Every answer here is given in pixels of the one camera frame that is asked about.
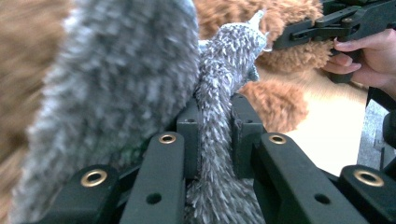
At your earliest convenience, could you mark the brown teddy bear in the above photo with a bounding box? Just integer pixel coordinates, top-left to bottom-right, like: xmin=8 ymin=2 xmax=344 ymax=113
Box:
xmin=0 ymin=0 xmax=335 ymax=224

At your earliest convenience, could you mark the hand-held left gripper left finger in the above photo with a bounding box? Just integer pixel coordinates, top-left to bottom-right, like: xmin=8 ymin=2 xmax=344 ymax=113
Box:
xmin=120 ymin=105 xmax=201 ymax=224

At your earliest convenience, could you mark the grey fluffy plush toy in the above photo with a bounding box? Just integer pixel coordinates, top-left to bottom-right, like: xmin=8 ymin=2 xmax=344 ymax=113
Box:
xmin=8 ymin=0 xmax=273 ymax=224

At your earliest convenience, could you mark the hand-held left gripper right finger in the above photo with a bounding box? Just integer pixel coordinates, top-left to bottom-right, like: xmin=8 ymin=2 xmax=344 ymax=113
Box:
xmin=230 ymin=92 xmax=369 ymax=224

